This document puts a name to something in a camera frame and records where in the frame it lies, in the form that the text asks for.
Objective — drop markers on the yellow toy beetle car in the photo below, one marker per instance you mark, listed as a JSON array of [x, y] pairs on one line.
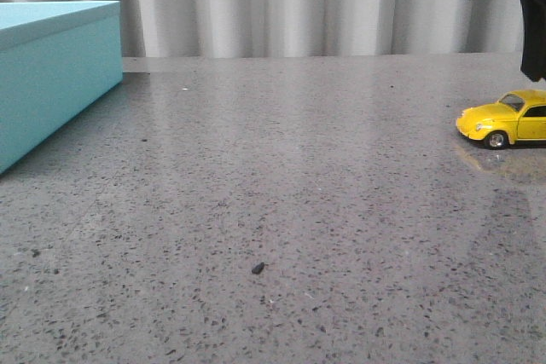
[[519, 116]]

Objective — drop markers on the light blue storage box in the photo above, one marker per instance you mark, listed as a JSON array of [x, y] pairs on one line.
[[57, 58]]

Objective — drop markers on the grey pleated curtain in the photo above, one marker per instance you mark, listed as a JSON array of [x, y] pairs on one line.
[[294, 28]]

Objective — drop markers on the small black debris chip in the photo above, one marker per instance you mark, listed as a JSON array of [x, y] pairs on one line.
[[257, 269]]

